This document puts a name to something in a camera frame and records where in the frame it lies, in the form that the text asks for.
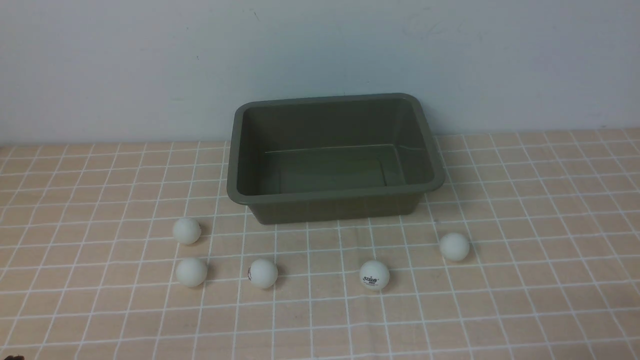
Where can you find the white ping-pong ball red mark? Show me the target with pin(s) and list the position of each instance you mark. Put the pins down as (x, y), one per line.
(262, 273)

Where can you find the white ping-pong ball black logo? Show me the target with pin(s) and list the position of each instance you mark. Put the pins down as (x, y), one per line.
(374, 275)

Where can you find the olive green plastic bin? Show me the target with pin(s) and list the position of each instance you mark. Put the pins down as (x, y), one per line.
(331, 158)

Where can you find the peach checkered tablecloth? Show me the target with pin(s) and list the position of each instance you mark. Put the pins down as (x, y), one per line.
(88, 258)

